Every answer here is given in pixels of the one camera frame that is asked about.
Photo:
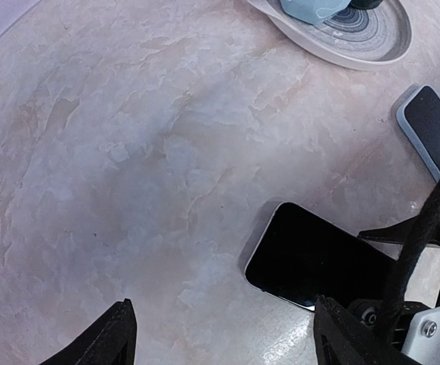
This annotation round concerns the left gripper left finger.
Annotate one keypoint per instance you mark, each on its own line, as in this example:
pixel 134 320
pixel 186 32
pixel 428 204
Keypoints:
pixel 111 339

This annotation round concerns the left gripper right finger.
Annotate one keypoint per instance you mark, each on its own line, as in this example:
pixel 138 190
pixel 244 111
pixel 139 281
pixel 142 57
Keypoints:
pixel 341 339

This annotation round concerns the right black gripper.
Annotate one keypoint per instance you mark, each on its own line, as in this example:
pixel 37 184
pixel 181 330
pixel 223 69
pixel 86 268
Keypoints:
pixel 417 333

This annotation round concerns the purple edged black phone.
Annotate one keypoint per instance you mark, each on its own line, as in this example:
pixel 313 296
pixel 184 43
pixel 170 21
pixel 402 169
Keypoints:
pixel 432 129

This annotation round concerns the light blue phone case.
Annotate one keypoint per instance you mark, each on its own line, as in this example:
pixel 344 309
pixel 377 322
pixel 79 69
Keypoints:
pixel 417 140

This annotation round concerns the grey ceramic plate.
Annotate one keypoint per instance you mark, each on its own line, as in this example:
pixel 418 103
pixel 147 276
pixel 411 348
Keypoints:
pixel 364 40

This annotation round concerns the dark green ceramic mug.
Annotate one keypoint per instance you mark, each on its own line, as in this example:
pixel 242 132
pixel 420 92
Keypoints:
pixel 365 4

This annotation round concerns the light blue ceramic mug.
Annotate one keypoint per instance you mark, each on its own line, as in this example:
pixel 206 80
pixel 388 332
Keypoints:
pixel 313 11

